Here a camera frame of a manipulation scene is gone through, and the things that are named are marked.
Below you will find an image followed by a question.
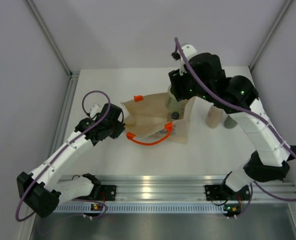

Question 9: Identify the slotted cable duct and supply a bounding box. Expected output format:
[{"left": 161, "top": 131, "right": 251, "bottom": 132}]
[{"left": 54, "top": 202, "right": 227, "bottom": 214}]

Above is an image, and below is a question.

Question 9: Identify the light green round-cap bottle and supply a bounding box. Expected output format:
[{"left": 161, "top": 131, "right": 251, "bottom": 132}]
[{"left": 164, "top": 85, "right": 182, "bottom": 113}]

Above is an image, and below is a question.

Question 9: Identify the right frame post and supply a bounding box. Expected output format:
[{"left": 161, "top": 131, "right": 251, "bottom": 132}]
[{"left": 248, "top": 0, "right": 295, "bottom": 72}]

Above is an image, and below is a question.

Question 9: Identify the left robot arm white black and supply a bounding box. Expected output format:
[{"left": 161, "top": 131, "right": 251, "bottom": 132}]
[{"left": 16, "top": 103, "right": 125, "bottom": 218}]

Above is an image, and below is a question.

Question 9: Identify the small dark-cap jar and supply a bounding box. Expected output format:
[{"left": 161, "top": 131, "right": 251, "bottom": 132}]
[{"left": 170, "top": 111, "right": 180, "bottom": 120}]

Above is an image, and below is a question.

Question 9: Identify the purple cable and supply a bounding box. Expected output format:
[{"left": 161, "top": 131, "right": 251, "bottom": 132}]
[
  {"left": 171, "top": 37, "right": 296, "bottom": 203},
  {"left": 14, "top": 90, "right": 112, "bottom": 222}
]

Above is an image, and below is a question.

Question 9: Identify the beige pump bottle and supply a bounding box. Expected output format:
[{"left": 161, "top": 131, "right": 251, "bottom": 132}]
[{"left": 205, "top": 105, "right": 224, "bottom": 129}]

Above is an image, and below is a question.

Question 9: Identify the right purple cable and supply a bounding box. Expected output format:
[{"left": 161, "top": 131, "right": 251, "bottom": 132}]
[{"left": 171, "top": 37, "right": 296, "bottom": 203}]

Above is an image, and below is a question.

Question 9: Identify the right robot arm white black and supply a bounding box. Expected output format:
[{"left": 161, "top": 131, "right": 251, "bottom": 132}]
[{"left": 168, "top": 51, "right": 296, "bottom": 199}]

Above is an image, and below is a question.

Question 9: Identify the canvas bag with orange handles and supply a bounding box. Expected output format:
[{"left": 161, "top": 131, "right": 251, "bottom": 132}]
[{"left": 121, "top": 92, "right": 196, "bottom": 146}]

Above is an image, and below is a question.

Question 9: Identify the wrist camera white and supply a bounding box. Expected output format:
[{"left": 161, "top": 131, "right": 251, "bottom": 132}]
[
  {"left": 171, "top": 43, "right": 197, "bottom": 76},
  {"left": 87, "top": 103, "right": 102, "bottom": 119}
]

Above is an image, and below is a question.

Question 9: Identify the grey-green pump bottle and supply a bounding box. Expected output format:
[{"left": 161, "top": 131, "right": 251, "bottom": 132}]
[{"left": 223, "top": 115, "right": 238, "bottom": 129}]

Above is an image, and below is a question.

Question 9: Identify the frame post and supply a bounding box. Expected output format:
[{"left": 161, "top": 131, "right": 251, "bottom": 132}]
[
  {"left": 24, "top": 0, "right": 73, "bottom": 76},
  {"left": 248, "top": 0, "right": 295, "bottom": 72}
]

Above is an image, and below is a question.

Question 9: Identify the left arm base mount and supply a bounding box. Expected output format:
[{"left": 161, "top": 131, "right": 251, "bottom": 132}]
[{"left": 96, "top": 185, "right": 117, "bottom": 202}]

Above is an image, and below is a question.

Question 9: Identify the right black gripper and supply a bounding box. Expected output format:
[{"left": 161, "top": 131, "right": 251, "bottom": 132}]
[{"left": 169, "top": 64, "right": 214, "bottom": 105}]

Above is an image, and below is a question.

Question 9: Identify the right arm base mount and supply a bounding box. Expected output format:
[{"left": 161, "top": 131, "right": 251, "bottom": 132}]
[{"left": 204, "top": 184, "right": 251, "bottom": 202}]

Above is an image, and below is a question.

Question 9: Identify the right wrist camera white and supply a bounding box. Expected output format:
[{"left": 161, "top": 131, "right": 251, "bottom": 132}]
[{"left": 171, "top": 43, "right": 197, "bottom": 76}]

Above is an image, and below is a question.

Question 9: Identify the left frame post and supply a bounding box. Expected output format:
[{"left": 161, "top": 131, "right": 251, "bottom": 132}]
[{"left": 24, "top": 0, "right": 73, "bottom": 76}]

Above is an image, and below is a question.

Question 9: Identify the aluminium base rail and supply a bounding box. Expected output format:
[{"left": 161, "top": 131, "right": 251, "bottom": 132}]
[{"left": 59, "top": 174, "right": 296, "bottom": 202}]

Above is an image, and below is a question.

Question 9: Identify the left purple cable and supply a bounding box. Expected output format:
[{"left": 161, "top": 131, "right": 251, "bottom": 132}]
[{"left": 14, "top": 90, "right": 112, "bottom": 222}]

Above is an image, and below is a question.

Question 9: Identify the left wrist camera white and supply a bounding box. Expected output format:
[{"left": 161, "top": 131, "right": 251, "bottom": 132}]
[{"left": 87, "top": 103, "right": 102, "bottom": 119}]

